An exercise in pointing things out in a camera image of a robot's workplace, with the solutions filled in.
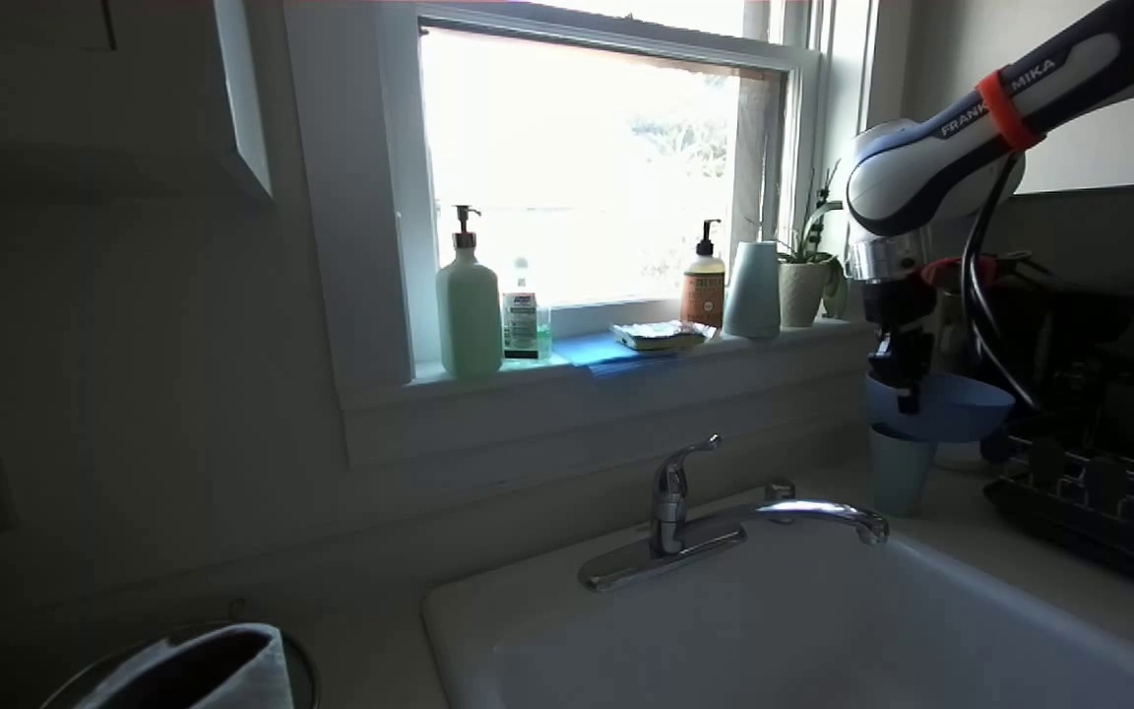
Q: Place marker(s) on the light teal plastic cup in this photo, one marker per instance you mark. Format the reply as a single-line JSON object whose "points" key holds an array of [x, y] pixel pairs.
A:
{"points": [[899, 470]]}

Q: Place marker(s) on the light blue ceramic vase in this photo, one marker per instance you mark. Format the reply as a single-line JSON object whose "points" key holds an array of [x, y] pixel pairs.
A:
{"points": [[753, 292]]}

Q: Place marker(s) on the white potted plant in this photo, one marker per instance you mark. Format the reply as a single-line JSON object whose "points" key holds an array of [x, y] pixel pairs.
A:
{"points": [[810, 272]]}

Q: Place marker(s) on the blue cloth on sill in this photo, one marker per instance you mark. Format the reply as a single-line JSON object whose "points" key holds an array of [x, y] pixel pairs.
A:
{"points": [[601, 356]]}

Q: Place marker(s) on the small soap dish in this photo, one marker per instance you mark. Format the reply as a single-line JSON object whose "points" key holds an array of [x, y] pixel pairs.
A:
{"points": [[659, 335]]}

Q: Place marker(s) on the blue plastic bowl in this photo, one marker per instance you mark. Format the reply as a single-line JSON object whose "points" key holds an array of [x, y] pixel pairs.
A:
{"points": [[955, 406]]}

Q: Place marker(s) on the chrome sink faucet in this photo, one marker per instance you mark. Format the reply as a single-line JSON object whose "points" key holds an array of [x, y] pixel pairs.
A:
{"points": [[679, 537]]}

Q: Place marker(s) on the amber soap pump bottle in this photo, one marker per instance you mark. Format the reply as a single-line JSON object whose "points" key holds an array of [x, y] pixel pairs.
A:
{"points": [[701, 280]]}

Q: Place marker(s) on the white kitchen sink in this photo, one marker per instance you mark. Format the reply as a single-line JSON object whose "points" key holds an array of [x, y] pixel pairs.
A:
{"points": [[769, 625]]}

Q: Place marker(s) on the black dish rack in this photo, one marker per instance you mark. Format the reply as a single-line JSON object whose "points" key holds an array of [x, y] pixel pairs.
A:
{"points": [[1063, 493]]}

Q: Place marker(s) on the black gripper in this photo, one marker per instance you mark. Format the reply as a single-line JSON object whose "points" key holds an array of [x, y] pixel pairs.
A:
{"points": [[899, 308]]}

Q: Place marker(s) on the small green label bottle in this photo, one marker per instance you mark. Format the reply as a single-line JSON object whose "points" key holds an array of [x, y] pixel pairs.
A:
{"points": [[520, 314]]}

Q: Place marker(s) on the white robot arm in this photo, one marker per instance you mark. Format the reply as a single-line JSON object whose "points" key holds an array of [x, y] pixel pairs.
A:
{"points": [[955, 162]]}

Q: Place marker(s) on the green soap pump bottle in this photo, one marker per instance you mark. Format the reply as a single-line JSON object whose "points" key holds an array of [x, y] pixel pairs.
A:
{"points": [[471, 314]]}

